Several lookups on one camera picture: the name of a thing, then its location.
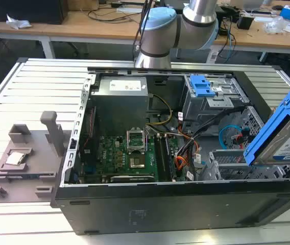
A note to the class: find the hard disk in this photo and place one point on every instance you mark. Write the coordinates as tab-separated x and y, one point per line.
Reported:
285	125

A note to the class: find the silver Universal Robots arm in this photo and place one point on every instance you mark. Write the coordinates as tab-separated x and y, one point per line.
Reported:
160	33

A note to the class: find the disk bay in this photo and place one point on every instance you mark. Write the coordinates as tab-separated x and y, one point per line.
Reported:
237	168

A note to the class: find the black RAM slot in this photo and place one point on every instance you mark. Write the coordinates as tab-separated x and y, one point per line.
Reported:
166	158
158	158

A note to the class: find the clear plastic bag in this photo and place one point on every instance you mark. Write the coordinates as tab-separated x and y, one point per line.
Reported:
276	24

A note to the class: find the wooden desk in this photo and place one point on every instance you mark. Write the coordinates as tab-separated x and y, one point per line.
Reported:
58	25
257	33

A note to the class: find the small black device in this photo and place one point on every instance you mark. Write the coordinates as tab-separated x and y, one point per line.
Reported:
244	21

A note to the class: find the blue drive carrier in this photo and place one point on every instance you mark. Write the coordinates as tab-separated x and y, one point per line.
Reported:
201	85

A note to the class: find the grey metal drive cage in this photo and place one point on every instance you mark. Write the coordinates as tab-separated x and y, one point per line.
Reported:
208	102

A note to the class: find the grey power supply unit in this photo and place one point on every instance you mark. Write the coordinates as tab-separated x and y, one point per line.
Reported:
120	98

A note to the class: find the CPU socket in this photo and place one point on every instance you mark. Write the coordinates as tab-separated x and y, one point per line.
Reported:
135	143

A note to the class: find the black open PC case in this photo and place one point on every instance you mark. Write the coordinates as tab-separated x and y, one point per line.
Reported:
175	204

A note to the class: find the square chipset heatsink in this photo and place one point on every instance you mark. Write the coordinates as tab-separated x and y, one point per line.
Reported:
137	162

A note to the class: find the green motherboard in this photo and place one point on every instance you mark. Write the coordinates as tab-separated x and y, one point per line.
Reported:
120	158

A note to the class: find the black graphics card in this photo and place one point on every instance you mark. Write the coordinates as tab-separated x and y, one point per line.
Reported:
132	177

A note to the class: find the black box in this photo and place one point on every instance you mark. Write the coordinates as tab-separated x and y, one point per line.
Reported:
25	10

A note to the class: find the white crumpled paper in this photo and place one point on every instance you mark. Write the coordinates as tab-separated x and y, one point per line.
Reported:
17	21

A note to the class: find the grey parts rack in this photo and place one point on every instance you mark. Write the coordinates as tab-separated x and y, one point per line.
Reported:
25	163

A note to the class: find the silver CPU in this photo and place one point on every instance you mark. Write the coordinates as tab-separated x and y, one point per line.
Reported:
14	158

